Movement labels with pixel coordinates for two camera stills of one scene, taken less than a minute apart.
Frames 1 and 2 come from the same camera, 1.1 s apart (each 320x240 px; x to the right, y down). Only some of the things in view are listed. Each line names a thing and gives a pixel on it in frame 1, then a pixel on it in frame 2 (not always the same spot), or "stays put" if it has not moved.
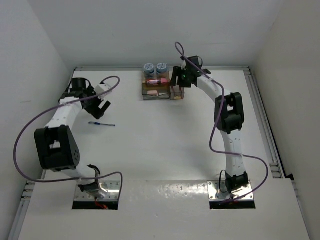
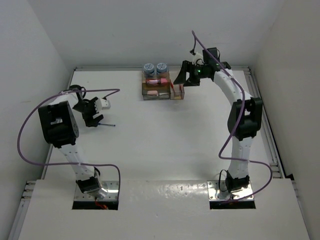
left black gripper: (96, 111) to (89, 121)
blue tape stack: (161, 67) stays put
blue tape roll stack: (149, 68) stays put
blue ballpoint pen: (95, 123) stays put
